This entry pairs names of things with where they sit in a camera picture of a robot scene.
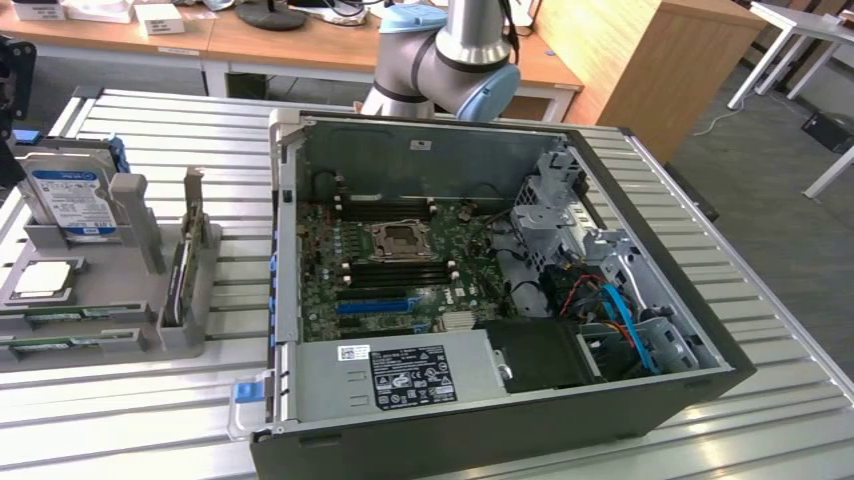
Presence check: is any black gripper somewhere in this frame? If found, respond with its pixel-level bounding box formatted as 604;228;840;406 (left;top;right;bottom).
0;34;38;189

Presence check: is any green RAM stick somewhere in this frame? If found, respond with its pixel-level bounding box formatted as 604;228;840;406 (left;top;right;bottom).
0;336;139;352
21;306;145;322

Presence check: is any black RAM slot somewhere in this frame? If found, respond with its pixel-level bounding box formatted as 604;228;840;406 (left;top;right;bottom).
348;279;457;291
341;211;437;222
344;260;449;271
338;199;433;209
346;273;454;284
345;266;452;278
337;193;432;203
340;205;436;215

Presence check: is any white cardboard box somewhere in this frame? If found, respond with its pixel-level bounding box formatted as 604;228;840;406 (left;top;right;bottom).
131;3;185;37
11;0;69;23

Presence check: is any hard disk with blue carrier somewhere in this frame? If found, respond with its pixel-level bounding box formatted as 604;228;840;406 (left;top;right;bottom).
10;130;129;239

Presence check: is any grey parts rack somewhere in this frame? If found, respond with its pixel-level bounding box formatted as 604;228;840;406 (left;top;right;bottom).
0;171;225;374

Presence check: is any black monitor stand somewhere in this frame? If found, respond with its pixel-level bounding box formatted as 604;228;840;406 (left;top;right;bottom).
233;0;310;33

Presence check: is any silver CPU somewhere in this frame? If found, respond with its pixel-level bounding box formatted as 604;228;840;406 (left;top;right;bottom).
11;260;74;297

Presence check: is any graphics card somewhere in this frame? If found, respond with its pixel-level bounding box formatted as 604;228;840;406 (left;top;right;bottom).
158;167;216;330

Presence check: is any CPU socket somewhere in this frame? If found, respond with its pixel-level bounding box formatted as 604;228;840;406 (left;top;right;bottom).
362;218;445;264

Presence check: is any black expansion slot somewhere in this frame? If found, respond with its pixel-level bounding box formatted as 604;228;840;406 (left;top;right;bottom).
334;288;409;302

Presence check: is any blue expansion slot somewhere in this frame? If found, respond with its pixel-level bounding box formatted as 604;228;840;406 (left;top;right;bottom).
333;298;412;316

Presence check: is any blue case latch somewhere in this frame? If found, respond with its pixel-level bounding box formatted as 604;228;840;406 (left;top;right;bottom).
232;380;268;404

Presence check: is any green motherboard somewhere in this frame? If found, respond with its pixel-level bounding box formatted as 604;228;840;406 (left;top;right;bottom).
296;198;529;344

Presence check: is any grey power supply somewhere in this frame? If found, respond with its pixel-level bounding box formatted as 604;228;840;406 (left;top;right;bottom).
290;327;516;422

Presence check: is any silver chipset heat sink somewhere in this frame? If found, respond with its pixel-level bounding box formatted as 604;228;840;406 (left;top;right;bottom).
434;311;477;335

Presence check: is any silver metal disk bay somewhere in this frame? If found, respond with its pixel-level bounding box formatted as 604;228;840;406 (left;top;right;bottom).
576;227;709;377
508;148;604;262

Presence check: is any wooden cabinet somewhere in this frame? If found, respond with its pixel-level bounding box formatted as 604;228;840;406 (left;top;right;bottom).
532;0;769;165

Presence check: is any black plastic shroud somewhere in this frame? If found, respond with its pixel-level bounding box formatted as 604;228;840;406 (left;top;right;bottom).
481;319;606;395

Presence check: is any black open PC case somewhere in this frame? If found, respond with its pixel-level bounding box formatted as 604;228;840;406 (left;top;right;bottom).
225;107;759;480

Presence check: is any white table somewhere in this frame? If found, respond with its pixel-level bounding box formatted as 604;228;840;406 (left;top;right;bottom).
799;143;854;201
724;0;854;112

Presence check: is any black box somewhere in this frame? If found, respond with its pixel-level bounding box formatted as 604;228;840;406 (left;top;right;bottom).
799;110;854;155

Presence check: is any wooden desk with white frame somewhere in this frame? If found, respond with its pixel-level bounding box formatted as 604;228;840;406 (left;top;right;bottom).
0;14;216;97
205;9;585;124

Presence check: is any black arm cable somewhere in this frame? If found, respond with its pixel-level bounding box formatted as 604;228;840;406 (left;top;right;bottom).
497;0;536;67

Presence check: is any black wire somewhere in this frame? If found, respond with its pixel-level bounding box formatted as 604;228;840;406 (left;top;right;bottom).
464;181;522;252

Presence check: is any red wire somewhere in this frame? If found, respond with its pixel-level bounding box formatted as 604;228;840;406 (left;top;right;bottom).
554;272;636;342

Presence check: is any blue flat wire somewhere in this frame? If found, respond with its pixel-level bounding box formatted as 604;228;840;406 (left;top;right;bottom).
597;281;663;377

